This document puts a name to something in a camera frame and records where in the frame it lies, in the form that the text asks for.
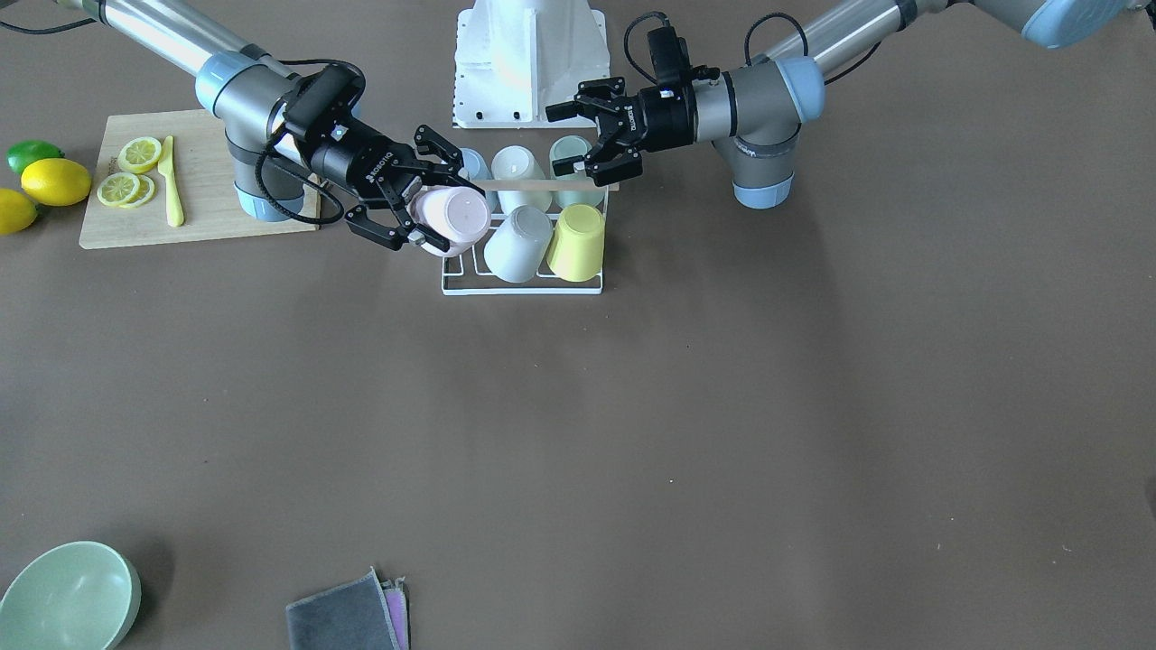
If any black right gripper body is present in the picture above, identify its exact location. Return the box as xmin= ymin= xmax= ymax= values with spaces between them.
xmin=303 ymin=121 xmax=412 ymax=201

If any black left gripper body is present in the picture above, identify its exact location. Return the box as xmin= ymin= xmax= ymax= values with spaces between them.
xmin=623 ymin=86 xmax=696 ymax=153

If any green plastic cup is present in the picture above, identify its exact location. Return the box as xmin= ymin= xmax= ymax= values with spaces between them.
xmin=549 ymin=135 xmax=606 ymax=209

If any pink plastic cup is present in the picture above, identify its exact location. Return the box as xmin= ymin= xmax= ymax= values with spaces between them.
xmin=409 ymin=189 xmax=491 ymax=256

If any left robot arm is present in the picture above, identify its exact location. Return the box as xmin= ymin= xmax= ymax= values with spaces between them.
xmin=546 ymin=1 xmax=949 ymax=209

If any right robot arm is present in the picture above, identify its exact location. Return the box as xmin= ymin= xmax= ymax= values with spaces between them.
xmin=69 ymin=1 xmax=484 ymax=254

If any light blue plastic cup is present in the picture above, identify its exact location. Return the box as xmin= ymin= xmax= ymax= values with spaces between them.
xmin=459 ymin=147 xmax=499 ymax=213

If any white plastic cup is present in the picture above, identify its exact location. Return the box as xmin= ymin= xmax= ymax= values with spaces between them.
xmin=490 ymin=145 xmax=553 ymax=214

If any yellow plastic cup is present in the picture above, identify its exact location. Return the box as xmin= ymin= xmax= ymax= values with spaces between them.
xmin=544 ymin=204 xmax=603 ymax=283

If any grey plastic cup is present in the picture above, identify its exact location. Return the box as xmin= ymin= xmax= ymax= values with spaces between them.
xmin=483 ymin=206 xmax=553 ymax=283

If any bamboo cutting board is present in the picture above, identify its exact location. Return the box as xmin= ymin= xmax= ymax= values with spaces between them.
xmin=79 ymin=108 xmax=313 ymax=250

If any yellow plastic knife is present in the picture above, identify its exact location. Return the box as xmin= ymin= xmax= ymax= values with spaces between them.
xmin=157 ymin=135 xmax=185 ymax=228

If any lemon slice upper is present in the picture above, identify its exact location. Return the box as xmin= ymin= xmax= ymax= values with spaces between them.
xmin=117 ymin=136 xmax=163 ymax=173

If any lemon slice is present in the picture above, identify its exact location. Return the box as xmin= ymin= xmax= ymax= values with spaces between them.
xmin=95 ymin=172 xmax=156 ymax=209
xmin=117 ymin=136 xmax=163 ymax=173

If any lemon slice lower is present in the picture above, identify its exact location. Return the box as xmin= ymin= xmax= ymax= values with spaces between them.
xmin=95 ymin=172 xmax=156 ymax=209

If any whole yellow lemon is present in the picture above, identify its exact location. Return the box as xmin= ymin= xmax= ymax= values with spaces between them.
xmin=21 ymin=158 xmax=92 ymax=207

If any green lime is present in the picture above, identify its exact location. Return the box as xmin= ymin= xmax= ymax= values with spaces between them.
xmin=5 ymin=139 xmax=66 ymax=176

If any purple cloth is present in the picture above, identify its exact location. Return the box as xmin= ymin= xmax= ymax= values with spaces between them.
xmin=380 ymin=579 xmax=410 ymax=650

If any grey folded cloth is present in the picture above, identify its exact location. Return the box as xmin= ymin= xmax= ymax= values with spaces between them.
xmin=286 ymin=571 xmax=393 ymax=649

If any green bowl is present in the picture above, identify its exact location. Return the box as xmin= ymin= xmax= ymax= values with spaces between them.
xmin=1 ymin=542 xmax=142 ymax=649

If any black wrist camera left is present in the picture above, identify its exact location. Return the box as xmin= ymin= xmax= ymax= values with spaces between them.
xmin=647 ymin=25 xmax=691 ymax=89

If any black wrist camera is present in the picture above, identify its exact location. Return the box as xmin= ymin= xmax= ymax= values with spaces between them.
xmin=284 ymin=62 xmax=360 ymax=139
xmin=647 ymin=25 xmax=691 ymax=89

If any white wire cup rack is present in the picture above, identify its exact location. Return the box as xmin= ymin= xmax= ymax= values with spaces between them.
xmin=440 ymin=173 xmax=618 ymax=295

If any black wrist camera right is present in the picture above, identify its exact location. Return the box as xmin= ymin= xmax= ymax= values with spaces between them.
xmin=284 ymin=62 xmax=360 ymax=139

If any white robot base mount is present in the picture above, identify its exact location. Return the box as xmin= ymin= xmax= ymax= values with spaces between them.
xmin=452 ymin=1 xmax=612 ymax=130

